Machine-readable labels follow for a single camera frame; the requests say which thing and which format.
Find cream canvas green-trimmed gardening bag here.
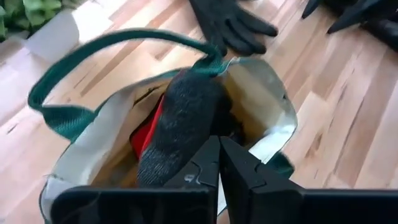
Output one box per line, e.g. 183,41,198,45
27,27,299,224

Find green plant in white pot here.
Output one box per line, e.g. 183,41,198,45
0,0,85,65

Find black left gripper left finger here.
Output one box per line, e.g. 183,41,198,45
51,136,220,224

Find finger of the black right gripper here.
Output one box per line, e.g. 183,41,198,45
300,0,326,20
326,0,389,34

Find black and red work glove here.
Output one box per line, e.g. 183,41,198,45
130,70,234,188

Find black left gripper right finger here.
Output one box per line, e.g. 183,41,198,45
219,136,398,224

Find black glove red knit cuff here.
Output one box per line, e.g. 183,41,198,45
188,0,280,57

